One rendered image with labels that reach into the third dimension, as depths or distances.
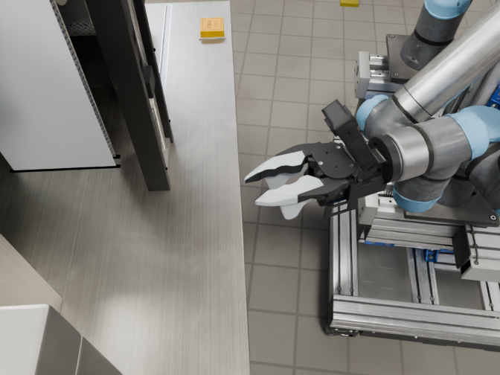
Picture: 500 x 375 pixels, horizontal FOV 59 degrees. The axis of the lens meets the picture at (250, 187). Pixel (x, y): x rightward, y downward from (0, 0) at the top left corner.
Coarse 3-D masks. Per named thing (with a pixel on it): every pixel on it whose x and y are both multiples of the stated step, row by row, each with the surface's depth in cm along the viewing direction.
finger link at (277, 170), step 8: (296, 152) 62; (272, 160) 62; (280, 160) 61; (288, 160) 61; (296, 160) 61; (256, 168) 61; (264, 168) 60; (272, 168) 60; (280, 168) 61; (288, 168) 61; (296, 168) 61; (304, 168) 63; (248, 176) 60; (256, 176) 60; (264, 176) 61; (272, 176) 61; (280, 176) 63; (288, 176) 64; (272, 184) 64; (280, 184) 65
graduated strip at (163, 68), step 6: (168, 6) 141; (168, 12) 140; (168, 18) 138; (168, 24) 136; (168, 30) 134; (162, 36) 132; (168, 36) 132; (162, 42) 131; (168, 42) 131; (162, 48) 129; (168, 48) 129; (162, 54) 127; (162, 60) 126; (162, 66) 124; (162, 72) 123; (162, 78) 122; (162, 84) 120
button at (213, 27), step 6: (204, 18) 134; (210, 18) 134; (216, 18) 134; (222, 18) 134; (204, 24) 132; (210, 24) 132; (216, 24) 132; (222, 24) 132; (204, 30) 130; (210, 30) 130; (216, 30) 130; (222, 30) 130; (204, 36) 132; (210, 36) 132; (216, 36) 132; (222, 36) 132
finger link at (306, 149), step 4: (300, 144) 63; (304, 144) 63; (308, 144) 63; (312, 144) 63; (316, 144) 63; (292, 148) 63; (296, 148) 63; (300, 148) 63; (304, 148) 63; (308, 148) 63; (312, 148) 63; (284, 152) 63; (288, 152) 63; (292, 152) 62; (304, 152) 62; (308, 152) 62; (308, 156) 63; (304, 160) 62
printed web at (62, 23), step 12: (72, 0) 87; (84, 0) 87; (60, 12) 89; (72, 12) 89; (84, 12) 89; (60, 24) 76; (72, 24) 91; (84, 24) 91; (72, 48) 80; (84, 84) 87; (96, 108) 92; (108, 144) 101
